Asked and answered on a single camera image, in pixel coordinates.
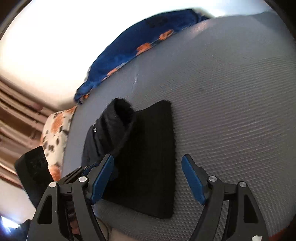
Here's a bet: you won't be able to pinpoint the floral white orange pillow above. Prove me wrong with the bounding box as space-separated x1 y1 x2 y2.
40 106 76 181

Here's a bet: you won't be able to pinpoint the grey mesh mattress pad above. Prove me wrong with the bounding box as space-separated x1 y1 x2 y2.
63 11 295 237

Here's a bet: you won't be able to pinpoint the black denim pants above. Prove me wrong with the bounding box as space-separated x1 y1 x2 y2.
81 98 176 219

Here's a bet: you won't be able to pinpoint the person's left hand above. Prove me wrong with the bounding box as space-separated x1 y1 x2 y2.
70 219 80 235

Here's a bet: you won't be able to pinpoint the blue floral fleece blanket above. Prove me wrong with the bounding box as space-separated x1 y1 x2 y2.
74 9 209 103

